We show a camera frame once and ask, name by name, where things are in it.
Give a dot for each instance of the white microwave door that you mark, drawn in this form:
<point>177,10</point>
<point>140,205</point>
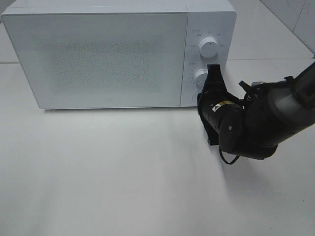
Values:
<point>75,61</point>

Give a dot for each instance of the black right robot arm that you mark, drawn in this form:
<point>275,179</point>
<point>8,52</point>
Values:
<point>254,126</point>

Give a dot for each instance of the white microwave oven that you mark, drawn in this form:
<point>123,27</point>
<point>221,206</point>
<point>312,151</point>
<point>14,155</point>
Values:
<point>204,17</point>

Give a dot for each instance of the upper white control knob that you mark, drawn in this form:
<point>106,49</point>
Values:
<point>208,46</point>

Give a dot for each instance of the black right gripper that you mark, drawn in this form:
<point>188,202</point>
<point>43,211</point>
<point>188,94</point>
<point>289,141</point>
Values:
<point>213,103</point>

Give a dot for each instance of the round door release button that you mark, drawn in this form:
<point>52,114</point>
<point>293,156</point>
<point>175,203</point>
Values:
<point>194,97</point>

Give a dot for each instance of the white timer knob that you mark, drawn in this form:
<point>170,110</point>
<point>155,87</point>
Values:
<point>199,77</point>

